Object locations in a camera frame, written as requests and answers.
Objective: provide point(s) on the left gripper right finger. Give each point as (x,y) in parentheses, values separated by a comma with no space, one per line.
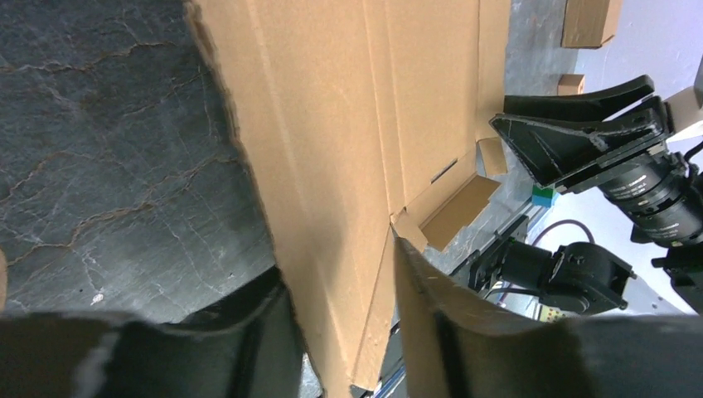
(455,344)

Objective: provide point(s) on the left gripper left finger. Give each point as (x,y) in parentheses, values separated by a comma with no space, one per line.
(247,344)

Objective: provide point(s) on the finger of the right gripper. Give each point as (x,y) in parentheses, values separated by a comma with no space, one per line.
(594,106)
(575,156)

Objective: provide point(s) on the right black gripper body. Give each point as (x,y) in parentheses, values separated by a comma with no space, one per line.
(662,201)

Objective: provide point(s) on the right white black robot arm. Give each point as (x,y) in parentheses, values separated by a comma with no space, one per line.
(583,277)

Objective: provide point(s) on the single folded cardboard box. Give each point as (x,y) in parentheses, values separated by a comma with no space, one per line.
(590,24)

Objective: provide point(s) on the small wooden cube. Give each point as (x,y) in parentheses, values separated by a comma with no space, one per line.
(571,84)

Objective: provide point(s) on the teal cube block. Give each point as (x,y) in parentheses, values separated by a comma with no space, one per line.
(544,196)

